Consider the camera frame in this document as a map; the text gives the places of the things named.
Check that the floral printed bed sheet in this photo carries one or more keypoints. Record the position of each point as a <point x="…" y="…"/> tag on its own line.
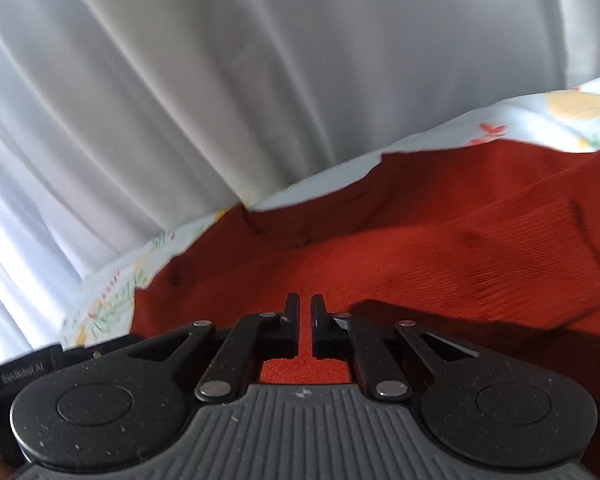
<point x="530" y="120"/>

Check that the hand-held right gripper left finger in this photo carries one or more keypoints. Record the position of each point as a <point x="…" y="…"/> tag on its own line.
<point x="292" y="317"/>

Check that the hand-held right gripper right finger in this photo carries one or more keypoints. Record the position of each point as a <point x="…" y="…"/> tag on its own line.
<point x="318" y="322"/>

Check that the white curtain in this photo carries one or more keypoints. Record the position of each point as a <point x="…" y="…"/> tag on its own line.
<point x="230" y="85"/>

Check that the red knit sweater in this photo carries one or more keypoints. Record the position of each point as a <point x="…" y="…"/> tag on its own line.
<point x="430" y="260"/>

